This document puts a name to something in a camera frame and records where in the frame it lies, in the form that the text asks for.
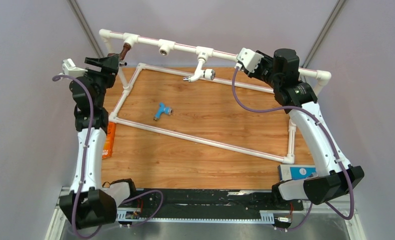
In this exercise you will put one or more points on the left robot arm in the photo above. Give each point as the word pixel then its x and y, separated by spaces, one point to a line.
pixel 88 204

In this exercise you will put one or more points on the white water faucet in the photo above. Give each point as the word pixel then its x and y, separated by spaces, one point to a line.
pixel 207 74

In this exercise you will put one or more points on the orange razor package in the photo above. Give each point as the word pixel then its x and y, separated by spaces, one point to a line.
pixel 107 151

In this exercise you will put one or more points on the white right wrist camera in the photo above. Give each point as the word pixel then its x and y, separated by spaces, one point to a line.
pixel 248 60

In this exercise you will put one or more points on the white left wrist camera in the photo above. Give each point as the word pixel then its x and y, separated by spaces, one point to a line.
pixel 69 68

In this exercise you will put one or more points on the white PVC pipe frame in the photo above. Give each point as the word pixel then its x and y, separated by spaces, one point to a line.
pixel 165 46

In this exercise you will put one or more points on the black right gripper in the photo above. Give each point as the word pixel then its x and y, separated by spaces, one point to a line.
pixel 264 60

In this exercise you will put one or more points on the brown water faucet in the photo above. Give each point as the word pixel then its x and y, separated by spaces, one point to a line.
pixel 121 56

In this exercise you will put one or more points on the blue water faucet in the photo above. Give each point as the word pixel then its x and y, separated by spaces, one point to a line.
pixel 162 109

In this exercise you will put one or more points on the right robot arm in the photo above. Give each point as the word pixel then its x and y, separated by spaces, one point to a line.
pixel 335 175

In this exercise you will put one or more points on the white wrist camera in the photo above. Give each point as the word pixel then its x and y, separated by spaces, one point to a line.
pixel 248 60
pixel 69 68

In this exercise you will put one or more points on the blue white box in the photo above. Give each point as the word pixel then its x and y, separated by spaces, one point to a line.
pixel 295 172

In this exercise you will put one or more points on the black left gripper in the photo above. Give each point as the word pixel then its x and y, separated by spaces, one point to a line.
pixel 109 66

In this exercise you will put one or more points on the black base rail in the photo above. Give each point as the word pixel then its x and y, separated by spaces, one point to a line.
pixel 208 204

